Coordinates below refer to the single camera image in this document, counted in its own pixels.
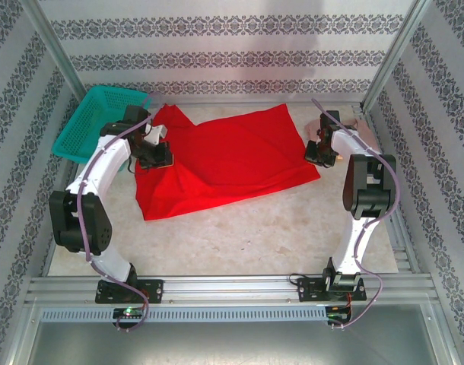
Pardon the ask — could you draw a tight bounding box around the teal plastic mesh basket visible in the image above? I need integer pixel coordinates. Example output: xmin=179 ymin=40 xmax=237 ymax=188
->
xmin=51 ymin=85 xmax=149 ymax=174

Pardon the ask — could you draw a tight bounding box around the red t-shirt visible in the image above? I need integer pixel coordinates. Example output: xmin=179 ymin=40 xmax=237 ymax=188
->
xmin=135 ymin=103 xmax=321 ymax=221

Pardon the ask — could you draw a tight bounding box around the pink folded t-shirt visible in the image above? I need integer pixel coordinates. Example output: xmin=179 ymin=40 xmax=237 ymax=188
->
xmin=305 ymin=118 xmax=378 ymax=160

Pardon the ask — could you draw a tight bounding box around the aluminium table edge bar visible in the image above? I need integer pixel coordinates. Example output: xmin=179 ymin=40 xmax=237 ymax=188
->
xmin=351 ymin=104 xmax=423 ymax=275
xmin=150 ymin=99 xmax=366 ymax=111

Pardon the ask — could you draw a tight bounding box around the grey sheet metal panel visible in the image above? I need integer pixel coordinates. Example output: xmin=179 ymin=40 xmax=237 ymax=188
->
xmin=24 ymin=303 xmax=457 ymax=365

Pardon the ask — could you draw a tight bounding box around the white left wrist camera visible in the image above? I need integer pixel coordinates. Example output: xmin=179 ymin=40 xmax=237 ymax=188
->
xmin=145 ymin=124 xmax=168 ymax=145

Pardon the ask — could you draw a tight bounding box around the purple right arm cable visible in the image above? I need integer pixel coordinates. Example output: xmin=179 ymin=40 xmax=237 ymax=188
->
xmin=310 ymin=97 xmax=402 ymax=330

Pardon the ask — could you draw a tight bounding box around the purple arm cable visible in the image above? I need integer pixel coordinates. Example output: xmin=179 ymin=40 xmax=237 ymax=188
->
xmin=76 ymin=90 xmax=159 ymax=332
xmin=310 ymin=97 xmax=402 ymax=330

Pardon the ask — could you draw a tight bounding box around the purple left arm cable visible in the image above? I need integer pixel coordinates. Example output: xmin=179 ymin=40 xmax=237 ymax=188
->
xmin=76 ymin=90 xmax=159 ymax=332

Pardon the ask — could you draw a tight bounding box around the aluminium frame post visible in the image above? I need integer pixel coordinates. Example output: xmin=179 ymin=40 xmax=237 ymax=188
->
xmin=21 ymin=0 xmax=89 ymax=107
xmin=359 ymin=0 xmax=438 ymax=113

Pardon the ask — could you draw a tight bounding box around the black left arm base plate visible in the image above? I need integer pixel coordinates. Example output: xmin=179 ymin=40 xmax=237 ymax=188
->
xmin=95 ymin=278 xmax=164 ymax=305

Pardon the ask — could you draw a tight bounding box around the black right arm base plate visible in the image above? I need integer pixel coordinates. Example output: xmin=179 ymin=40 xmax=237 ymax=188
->
xmin=297 ymin=276 xmax=367 ymax=303

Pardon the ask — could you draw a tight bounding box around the long aluminium mounting rail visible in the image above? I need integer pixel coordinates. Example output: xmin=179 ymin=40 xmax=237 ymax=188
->
xmin=24 ymin=274 xmax=434 ymax=306

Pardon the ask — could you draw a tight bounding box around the grey slotted cable duct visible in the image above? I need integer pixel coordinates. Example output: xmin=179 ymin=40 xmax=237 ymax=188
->
xmin=40 ymin=306 xmax=353 ymax=324

